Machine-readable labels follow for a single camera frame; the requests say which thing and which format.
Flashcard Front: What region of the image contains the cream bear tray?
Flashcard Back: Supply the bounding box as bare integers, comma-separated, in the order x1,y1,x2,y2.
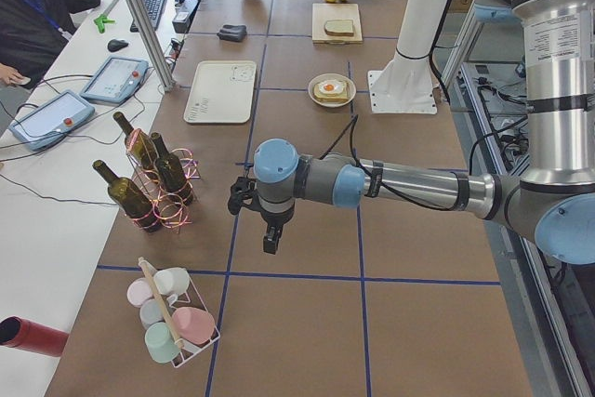
183,60,257,125

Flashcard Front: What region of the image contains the teach pendant far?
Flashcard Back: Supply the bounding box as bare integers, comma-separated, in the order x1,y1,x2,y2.
80,56,149,105

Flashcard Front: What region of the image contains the green clamp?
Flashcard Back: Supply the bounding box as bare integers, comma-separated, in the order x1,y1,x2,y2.
93,14,116,34

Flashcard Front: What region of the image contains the green wine bottle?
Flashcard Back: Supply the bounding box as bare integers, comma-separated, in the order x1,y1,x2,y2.
112,112,158,181
92,160,162,232
150,132,193,205

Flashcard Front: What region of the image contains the red cylinder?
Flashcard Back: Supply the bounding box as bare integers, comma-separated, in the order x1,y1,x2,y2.
1,316,69,357

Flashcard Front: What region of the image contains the light pink cup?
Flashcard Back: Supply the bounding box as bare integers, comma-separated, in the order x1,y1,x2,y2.
126,278,153,308

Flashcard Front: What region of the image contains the copper wire bottle rack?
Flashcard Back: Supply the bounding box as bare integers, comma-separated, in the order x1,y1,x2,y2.
125,128,200,231

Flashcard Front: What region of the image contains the folded grey cloth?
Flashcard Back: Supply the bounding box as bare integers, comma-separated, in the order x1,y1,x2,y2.
217,24,247,43

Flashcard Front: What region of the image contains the white cup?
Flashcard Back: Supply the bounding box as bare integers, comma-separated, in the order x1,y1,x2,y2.
153,267,190,296

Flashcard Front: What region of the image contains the salmon pink cup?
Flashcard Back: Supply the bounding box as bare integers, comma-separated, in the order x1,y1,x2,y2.
172,307,216,345

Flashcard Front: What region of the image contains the bread slice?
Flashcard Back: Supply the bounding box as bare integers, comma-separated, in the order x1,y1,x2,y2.
313,81,349,103
324,20,355,37

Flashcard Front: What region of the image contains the white round plate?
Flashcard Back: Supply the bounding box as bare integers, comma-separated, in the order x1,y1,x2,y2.
308,73,356,108

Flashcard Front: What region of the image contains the fried egg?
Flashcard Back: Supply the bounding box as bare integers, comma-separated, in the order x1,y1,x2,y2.
315,79,346,96

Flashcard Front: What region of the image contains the teach pendant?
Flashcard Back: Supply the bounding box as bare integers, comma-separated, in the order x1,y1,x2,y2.
80,56,149,105
8,90,95,152

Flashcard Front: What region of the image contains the black keyboard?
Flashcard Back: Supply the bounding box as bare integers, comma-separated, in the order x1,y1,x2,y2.
142,0,166,30

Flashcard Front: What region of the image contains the green wine bottle front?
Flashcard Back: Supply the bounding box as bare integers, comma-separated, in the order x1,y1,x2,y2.
92,160,162,232

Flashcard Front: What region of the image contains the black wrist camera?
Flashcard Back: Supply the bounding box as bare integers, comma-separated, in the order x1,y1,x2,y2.
227,177,258,216

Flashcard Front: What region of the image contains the seated person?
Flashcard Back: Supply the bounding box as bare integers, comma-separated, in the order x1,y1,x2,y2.
0,0,102,90

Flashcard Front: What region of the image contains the wooden cutting board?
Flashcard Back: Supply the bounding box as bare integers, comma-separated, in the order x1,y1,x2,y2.
312,3,363,44

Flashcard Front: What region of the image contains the aluminium frame post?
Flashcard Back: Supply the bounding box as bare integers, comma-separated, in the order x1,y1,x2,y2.
126,0,175,92

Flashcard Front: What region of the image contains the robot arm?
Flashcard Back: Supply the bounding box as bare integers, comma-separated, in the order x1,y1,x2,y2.
228,0,594,265

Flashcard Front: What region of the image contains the black camera cable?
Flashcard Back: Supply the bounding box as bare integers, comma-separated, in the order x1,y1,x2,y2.
318,113,459,212

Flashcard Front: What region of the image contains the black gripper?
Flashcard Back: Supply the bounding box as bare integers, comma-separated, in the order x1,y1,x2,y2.
258,196,294,255

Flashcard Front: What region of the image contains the mint green cup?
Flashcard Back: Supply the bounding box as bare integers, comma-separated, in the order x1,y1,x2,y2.
144,322,180,364

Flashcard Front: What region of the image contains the grey cup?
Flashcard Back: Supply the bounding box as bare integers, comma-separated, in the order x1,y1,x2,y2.
139,298,164,329

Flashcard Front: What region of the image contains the black computer mouse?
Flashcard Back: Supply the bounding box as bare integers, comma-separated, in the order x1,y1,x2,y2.
107,39,129,53

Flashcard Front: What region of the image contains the green wine bottle middle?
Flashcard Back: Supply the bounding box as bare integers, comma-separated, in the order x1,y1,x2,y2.
150,132,193,205

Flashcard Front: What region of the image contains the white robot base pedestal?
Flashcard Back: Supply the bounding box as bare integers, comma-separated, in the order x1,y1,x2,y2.
368,0,449,114

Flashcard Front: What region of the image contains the green wine bottle back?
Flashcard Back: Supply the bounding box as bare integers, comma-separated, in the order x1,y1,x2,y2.
112,112,158,181

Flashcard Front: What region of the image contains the wooden rack handle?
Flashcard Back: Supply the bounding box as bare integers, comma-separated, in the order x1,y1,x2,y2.
138,257,183,349

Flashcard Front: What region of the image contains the teach pendant near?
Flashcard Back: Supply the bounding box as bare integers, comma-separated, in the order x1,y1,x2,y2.
8,90,95,152

